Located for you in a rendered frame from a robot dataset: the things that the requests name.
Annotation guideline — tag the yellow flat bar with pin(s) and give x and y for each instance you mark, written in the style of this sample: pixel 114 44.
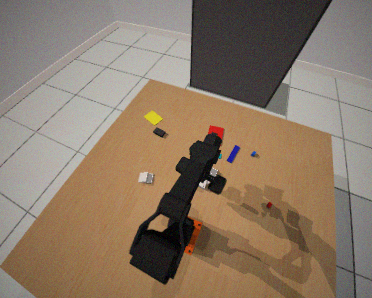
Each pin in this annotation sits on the yellow flat bar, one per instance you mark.
pixel 153 117

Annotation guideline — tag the blue flat bar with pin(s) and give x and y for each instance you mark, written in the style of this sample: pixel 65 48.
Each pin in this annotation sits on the blue flat bar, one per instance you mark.
pixel 233 154

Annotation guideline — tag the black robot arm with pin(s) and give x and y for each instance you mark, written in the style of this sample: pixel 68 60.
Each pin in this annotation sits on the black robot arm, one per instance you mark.
pixel 158 254

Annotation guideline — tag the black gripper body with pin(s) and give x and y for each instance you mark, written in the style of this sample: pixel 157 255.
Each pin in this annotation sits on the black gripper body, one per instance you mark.
pixel 217 185

